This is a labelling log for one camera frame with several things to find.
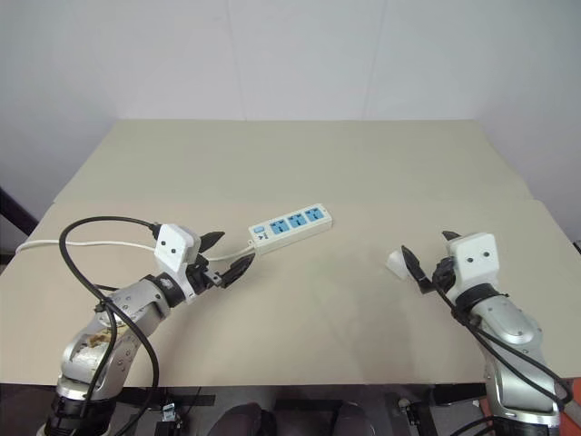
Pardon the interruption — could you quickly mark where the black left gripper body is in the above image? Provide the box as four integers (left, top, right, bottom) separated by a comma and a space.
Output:
185, 253, 225, 296

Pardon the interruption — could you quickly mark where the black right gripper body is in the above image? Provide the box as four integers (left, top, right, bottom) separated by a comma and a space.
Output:
430, 255, 458, 292

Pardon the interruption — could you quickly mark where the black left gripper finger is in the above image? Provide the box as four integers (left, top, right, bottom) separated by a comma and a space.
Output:
222, 253, 258, 290
197, 230, 227, 254

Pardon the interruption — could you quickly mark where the white plug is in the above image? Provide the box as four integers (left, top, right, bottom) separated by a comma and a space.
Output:
386, 251, 412, 280

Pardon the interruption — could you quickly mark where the white blue power strip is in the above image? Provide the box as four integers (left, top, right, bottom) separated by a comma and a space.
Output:
248, 205, 336, 256

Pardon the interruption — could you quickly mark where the dark rounded shape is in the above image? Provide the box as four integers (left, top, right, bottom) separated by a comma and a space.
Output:
209, 401, 277, 436
327, 401, 387, 436

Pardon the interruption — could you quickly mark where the orange object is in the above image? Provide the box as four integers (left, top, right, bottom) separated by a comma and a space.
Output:
560, 375, 581, 436

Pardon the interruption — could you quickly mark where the dark slanted bar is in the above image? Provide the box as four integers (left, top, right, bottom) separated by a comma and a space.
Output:
0, 184, 40, 238

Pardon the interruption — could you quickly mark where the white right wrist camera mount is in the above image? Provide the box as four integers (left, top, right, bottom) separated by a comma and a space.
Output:
444, 232, 497, 297

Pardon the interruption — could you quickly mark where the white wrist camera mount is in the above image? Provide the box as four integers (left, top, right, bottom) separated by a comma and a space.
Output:
153, 223, 202, 303
444, 232, 497, 297

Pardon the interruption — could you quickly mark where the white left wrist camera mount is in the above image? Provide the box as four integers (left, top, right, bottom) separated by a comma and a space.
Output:
153, 223, 202, 303

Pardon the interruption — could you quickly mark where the white power cord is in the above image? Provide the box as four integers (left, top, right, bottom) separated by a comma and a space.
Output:
14, 239, 256, 264

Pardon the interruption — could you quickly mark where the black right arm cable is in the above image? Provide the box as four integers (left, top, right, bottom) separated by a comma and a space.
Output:
434, 280, 575, 405

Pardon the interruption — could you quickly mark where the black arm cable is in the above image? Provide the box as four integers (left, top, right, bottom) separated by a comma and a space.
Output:
58, 216, 161, 436
434, 280, 575, 405

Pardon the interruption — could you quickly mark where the black table frame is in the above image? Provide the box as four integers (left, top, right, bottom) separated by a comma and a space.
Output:
0, 382, 487, 436

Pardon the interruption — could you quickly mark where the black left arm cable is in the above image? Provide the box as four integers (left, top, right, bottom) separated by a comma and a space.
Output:
58, 216, 161, 436

